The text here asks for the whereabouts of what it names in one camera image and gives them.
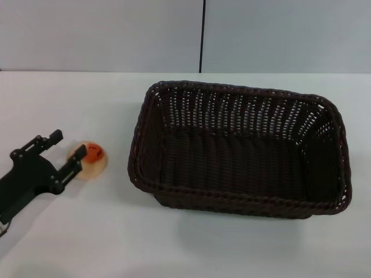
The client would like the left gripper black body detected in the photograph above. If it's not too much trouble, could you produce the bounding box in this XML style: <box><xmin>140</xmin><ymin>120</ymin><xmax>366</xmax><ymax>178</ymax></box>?
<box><xmin>0</xmin><ymin>148</ymin><xmax>63</xmax><ymax>224</ymax></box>

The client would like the dark brown wicker basket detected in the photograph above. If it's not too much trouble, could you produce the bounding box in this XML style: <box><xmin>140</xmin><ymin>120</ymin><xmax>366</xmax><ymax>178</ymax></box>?
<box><xmin>126</xmin><ymin>81</ymin><xmax>353</xmax><ymax>221</ymax></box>

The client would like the cream round bun orange spot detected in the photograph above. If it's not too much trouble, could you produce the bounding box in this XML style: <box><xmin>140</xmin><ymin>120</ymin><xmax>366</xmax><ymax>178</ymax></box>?
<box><xmin>66</xmin><ymin>140</ymin><xmax>109</xmax><ymax>182</ymax></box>

